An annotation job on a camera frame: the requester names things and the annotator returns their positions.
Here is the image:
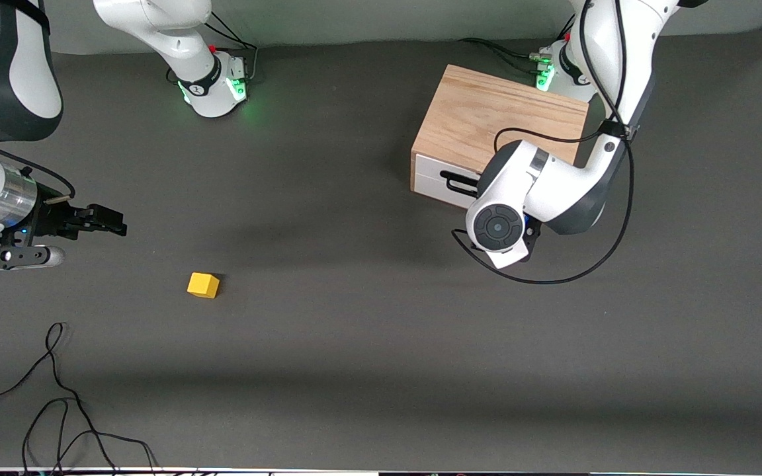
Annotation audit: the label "thin black loose cable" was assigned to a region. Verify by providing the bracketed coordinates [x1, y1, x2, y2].
[0, 322, 120, 474]
[21, 398, 159, 474]

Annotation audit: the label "white-fronted drawer with black handle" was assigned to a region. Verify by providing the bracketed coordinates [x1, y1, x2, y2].
[413, 153, 489, 211]

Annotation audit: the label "black left arm base cables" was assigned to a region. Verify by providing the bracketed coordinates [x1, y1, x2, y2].
[457, 15, 577, 75]

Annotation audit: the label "wooden drawer cabinet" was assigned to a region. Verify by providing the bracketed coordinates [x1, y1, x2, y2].
[410, 64, 589, 199]

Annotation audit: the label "yellow block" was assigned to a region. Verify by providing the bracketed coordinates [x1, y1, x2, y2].
[187, 272, 221, 299]

